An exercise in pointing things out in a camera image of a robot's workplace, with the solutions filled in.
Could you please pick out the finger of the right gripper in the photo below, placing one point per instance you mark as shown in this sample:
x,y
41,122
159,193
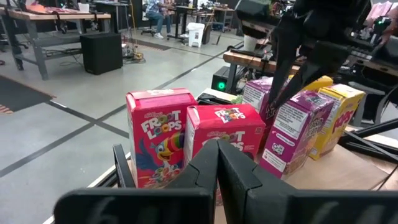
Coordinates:
x,y
286,53
329,59

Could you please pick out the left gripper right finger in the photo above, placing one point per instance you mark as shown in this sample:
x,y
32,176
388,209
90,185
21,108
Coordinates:
x,y
280,205

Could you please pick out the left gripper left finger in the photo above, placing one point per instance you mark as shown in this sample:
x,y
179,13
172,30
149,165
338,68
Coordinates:
x,y
140,205

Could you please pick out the purple Raisin Bran cereal box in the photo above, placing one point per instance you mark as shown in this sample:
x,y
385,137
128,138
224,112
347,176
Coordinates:
x,y
295,137
256,96

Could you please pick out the red Froot Loops cereal box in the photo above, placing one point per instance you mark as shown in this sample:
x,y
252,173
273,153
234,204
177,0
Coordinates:
x,y
230,124
155,130

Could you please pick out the white cup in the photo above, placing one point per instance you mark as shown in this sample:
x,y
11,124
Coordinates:
x,y
250,43

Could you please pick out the wooden bench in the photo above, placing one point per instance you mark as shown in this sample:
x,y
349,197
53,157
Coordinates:
x,y
248,60

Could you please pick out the person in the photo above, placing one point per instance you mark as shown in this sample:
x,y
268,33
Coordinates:
x,y
158,15
391,28

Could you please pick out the wooden tray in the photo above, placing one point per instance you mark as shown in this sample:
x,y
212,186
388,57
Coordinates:
x,y
335,174

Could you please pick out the black computer green light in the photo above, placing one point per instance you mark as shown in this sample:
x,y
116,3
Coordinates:
x,y
220,81

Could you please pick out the white waste bin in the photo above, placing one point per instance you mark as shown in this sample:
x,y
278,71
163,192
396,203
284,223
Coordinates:
x,y
195,34

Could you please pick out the black speaker box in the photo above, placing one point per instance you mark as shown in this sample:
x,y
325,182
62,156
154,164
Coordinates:
x,y
101,53

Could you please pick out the black floor mat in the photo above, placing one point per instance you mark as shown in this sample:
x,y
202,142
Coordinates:
x,y
18,95

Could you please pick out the wooden workbench grey legs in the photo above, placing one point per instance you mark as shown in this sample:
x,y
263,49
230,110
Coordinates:
x,y
46,15

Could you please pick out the black aluminium rig frame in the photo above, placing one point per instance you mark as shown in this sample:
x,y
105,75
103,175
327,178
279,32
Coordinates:
x,y
370,140

